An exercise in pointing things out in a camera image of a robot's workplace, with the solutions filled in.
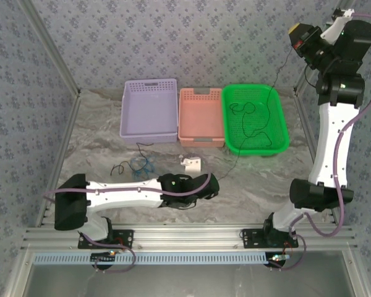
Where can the aluminium table side rail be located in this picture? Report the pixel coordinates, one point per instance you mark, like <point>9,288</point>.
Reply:
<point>58,154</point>

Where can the purple plastic basket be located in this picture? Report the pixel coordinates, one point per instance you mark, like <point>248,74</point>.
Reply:
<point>148,108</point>

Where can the aluminium frame post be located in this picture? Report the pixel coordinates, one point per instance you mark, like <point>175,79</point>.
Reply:
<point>49,46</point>
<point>300,82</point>

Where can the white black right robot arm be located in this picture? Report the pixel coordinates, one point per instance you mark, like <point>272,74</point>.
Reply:
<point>327,145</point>

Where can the green plastic basket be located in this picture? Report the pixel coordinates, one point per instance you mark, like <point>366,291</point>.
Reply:
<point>275,136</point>

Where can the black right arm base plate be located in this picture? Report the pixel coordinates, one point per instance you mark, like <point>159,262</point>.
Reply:
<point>252,238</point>

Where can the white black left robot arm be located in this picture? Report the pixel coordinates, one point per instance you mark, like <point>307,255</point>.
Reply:
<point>123,191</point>

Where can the grey metal panel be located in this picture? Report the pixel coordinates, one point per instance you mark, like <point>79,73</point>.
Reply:
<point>185,281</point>

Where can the pink plastic basket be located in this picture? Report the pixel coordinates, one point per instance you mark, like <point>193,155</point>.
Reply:
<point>201,116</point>

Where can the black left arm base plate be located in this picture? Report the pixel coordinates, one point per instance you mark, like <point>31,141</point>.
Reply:
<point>123,238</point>

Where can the small circuit board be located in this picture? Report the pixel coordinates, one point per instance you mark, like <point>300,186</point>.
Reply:
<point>103,257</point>
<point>276,258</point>

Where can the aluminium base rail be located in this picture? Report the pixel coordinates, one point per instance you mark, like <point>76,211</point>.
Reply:
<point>185,236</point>

